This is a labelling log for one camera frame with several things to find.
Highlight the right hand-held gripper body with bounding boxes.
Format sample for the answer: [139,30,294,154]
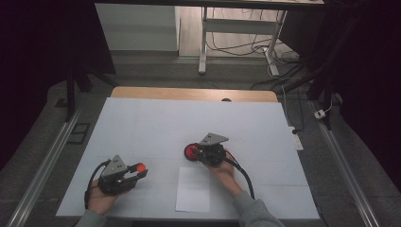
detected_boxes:
[196,132,230,167]

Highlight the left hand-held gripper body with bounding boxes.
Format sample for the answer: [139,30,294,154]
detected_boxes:
[96,154,140,197]

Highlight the round red ink pad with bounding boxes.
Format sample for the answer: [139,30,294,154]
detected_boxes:
[183,143,202,163]

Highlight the person's left hand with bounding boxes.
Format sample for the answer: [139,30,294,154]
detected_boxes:
[86,180,125,217]

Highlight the person's right hand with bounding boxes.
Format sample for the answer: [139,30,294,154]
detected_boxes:
[205,149,244,199]

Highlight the white paper sheet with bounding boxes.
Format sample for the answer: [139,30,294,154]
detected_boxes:
[175,166,211,214]

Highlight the large white table cover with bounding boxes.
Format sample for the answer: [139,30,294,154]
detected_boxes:
[55,96,321,221]

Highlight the black floor socket plate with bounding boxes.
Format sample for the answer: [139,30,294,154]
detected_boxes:
[66,122,92,146]

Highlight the white power strip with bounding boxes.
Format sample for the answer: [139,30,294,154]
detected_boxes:
[288,126,305,152]

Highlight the black metal stand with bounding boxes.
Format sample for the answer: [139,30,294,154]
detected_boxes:
[282,60,337,131]
[63,61,120,123]

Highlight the white cabinet panel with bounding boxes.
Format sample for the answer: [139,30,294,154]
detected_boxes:
[95,3,181,52]

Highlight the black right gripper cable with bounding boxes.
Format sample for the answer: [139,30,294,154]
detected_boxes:
[224,150,256,201]

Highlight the aluminium floor rail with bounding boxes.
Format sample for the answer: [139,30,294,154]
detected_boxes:
[309,99,381,227]
[6,102,83,227]

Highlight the black floor cables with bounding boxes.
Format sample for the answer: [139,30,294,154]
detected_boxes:
[206,8,304,91]

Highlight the white metal desk frame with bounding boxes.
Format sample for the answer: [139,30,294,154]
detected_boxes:
[198,6,288,77]

